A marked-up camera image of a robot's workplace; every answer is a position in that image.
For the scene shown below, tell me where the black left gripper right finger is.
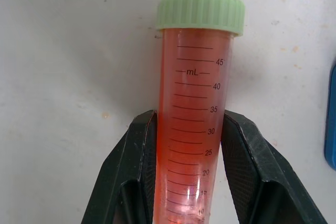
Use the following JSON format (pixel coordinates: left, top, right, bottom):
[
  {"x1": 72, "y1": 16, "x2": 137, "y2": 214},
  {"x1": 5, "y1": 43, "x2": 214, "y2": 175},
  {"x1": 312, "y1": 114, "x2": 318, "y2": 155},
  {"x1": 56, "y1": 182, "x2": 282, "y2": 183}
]
[{"x1": 219, "y1": 110, "x2": 329, "y2": 224}]

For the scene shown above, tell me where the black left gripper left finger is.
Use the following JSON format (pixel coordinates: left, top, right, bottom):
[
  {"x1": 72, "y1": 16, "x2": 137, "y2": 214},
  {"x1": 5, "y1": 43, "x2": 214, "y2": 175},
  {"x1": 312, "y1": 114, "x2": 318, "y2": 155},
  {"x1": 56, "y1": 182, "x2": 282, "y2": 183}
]
[{"x1": 80, "y1": 110, "x2": 159, "y2": 224}]

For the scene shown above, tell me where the red test tube green cap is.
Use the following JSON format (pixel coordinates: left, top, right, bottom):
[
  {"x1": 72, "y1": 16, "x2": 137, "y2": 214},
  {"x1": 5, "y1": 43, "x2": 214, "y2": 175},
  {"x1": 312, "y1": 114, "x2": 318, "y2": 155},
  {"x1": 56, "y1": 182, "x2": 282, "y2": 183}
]
[{"x1": 151, "y1": 0, "x2": 247, "y2": 224}]

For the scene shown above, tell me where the blue test tube rack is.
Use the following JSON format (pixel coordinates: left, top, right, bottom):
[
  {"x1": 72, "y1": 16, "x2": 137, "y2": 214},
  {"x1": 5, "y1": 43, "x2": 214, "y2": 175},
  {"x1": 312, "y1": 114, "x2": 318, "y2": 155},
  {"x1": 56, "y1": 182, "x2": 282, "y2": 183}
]
[{"x1": 324, "y1": 60, "x2": 336, "y2": 170}]

